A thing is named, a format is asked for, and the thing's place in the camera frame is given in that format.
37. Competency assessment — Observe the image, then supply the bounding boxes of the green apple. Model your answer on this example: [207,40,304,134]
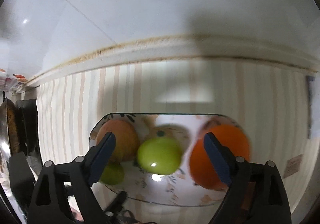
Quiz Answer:
[99,162,125,185]
[136,137,183,175]

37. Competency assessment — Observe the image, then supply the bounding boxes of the large orange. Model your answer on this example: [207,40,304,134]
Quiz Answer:
[189,124,250,191]

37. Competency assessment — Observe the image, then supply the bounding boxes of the brown pear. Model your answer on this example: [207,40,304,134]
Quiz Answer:
[96,120,140,163]

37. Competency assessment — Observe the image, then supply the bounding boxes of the small brown coaster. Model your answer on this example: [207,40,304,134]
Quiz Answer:
[283,154,303,178]

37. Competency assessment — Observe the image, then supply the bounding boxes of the steel wok with lid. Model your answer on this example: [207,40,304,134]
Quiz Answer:
[0,91,21,163]

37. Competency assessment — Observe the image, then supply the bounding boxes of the floral oval plate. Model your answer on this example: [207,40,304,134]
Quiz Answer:
[89,113,244,207]

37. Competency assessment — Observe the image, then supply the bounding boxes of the striped cat print mat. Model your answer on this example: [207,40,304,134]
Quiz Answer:
[37,60,319,223]

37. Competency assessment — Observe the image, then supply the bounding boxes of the colourful wall stickers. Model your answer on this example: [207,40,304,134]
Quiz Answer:
[0,68,28,93]

